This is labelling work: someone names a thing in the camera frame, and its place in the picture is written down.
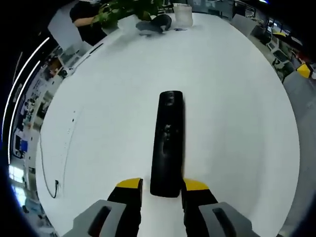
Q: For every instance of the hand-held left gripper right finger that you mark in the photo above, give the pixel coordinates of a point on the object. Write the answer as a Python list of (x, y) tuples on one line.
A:
[(197, 209)]

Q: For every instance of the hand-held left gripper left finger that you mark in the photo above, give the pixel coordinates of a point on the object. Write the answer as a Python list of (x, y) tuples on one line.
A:
[(128, 209)]

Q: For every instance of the black remote control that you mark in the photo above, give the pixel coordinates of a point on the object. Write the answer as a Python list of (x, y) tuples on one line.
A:
[(168, 148)]

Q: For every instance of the small blue object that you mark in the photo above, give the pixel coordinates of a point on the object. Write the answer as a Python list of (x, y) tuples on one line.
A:
[(181, 29)]

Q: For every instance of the small white object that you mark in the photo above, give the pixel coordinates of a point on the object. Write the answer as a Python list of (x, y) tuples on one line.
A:
[(70, 70)]

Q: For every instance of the dark cloth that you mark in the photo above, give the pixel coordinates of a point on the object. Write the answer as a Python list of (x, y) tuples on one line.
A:
[(158, 23)]

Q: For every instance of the thin black flat object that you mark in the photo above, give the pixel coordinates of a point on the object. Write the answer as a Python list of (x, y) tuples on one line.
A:
[(96, 48)]

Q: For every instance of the green potted plant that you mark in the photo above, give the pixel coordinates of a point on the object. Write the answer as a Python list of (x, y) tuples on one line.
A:
[(123, 10)]

